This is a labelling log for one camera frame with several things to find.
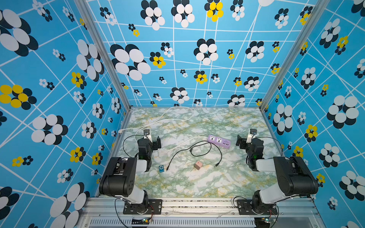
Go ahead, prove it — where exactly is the black usb cable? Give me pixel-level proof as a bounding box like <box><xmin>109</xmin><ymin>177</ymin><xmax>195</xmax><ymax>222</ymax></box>
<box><xmin>166</xmin><ymin>140</ymin><xmax>223</xmax><ymax>172</ymax></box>

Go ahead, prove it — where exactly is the pink usb charger cube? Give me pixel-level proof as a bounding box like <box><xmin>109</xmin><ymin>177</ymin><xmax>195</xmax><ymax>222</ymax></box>
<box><xmin>194</xmin><ymin>161</ymin><xmax>203</xmax><ymax>170</ymax></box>

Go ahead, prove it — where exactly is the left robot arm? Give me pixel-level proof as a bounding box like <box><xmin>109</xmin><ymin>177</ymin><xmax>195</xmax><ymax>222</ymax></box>
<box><xmin>99</xmin><ymin>136</ymin><xmax>163</xmax><ymax>215</ymax></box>

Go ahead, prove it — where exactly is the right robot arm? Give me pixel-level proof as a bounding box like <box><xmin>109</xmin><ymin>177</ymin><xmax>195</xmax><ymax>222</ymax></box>
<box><xmin>236</xmin><ymin>135</ymin><xmax>318</xmax><ymax>214</ymax></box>

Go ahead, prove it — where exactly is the purple power strip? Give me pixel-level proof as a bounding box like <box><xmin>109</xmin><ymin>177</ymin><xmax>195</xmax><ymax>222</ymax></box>
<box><xmin>207</xmin><ymin>135</ymin><xmax>231</xmax><ymax>149</ymax></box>

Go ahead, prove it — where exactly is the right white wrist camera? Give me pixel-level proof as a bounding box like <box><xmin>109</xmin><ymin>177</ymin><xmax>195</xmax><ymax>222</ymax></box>
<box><xmin>246</xmin><ymin>128</ymin><xmax>257</xmax><ymax>143</ymax></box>

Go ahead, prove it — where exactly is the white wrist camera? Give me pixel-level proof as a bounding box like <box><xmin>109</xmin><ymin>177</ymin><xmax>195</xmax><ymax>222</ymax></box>
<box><xmin>143</xmin><ymin>129</ymin><xmax>152</xmax><ymax>141</ymax></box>
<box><xmin>246</xmin><ymin>128</ymin><xmax>257</xmax><ymax>143</ymax></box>

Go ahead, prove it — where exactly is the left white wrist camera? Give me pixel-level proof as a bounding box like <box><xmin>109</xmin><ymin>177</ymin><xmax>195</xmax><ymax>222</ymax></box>
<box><xmin>143</xmin><ymin>129</ymin><xmax>152</xmax><ymax>141</ymax></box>

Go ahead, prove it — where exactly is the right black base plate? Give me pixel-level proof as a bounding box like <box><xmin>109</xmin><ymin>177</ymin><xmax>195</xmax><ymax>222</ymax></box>
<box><xmin>236</xmin><ymin>199</ymin><xmax>278</xmax><ymax>216</ymax></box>

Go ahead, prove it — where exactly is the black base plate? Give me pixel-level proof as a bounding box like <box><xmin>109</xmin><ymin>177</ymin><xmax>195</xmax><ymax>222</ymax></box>
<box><xmin>236</xmin><ymin>199</ymin><xmax>278</xmax><ymax>216</ymax></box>
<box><xmin>123</xmin><ymin>199</ymin><xmax>163</xmax><ymax>215</ymax></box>

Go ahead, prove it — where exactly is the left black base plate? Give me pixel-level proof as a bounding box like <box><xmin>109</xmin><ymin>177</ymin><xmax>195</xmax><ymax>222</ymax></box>
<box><xmin>123</xmin><ymin>199</ymin><xmax>163</xmax><ymax>215</ymax></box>

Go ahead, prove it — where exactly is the aluminium front rail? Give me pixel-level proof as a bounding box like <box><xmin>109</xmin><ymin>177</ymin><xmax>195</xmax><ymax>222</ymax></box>
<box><xmin>77</xmin><ymin>197</ymin><xmax>325</xmax><ymax>228</ymax></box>

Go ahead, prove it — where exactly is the left corner aluminium post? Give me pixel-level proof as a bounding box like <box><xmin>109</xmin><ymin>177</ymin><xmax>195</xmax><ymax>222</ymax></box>
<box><xmin>75</xmin><ymin>0</ymin><xmax>131</xmax><ymax>113</ymax></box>

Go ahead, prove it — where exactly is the corner aluminium post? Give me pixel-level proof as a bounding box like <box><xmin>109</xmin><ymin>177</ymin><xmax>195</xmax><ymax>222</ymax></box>
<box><xmin>75</xmin><ymin>0</ymin><xmax>131</xmax><ymax>113</ymax></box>
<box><xmin>259</xmin><ymin>0</ymin><xmax>330</xmax><ymax>113</ymax></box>

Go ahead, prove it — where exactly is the right corner aluminium post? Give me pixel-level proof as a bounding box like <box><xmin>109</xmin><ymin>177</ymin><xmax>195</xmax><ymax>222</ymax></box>
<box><xmin>259</xmin><ymin>0</ymin><xmax>330</xmax><ymax>113</ymax></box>

